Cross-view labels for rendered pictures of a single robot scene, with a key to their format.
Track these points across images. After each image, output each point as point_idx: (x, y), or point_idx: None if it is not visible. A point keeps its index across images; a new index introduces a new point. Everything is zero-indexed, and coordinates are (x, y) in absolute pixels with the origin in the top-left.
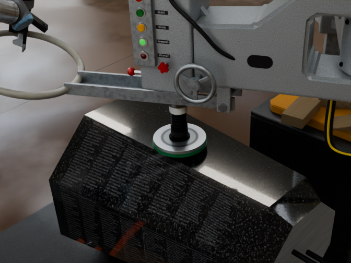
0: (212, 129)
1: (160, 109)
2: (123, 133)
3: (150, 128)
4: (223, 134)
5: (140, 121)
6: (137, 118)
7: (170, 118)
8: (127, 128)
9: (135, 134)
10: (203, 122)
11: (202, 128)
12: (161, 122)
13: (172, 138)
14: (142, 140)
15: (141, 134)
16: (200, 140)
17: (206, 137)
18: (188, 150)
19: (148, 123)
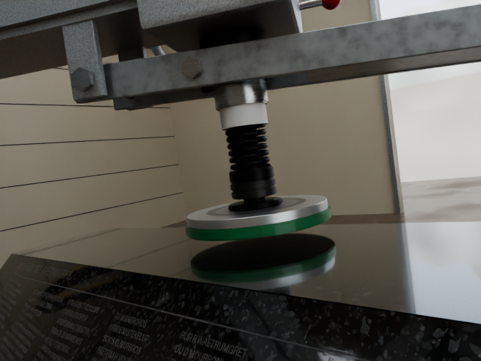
0: (164, 271)
1: (427, 285)
2: (454, 222)
3: (382, 240)
4: (132, 269)
5: (446, 243)
6: (477, 246)
7: (339, 268)
8: (462, 228)
9: (410, 227)
10: (191, 280)
11: (199, 268)
12: (358, 255)
13: (270, 197)
14: (370, 225)
15: (391, 230)
16: (200, 212)
17: (186, 227)
18: (227, 203)
19: (408, 246)
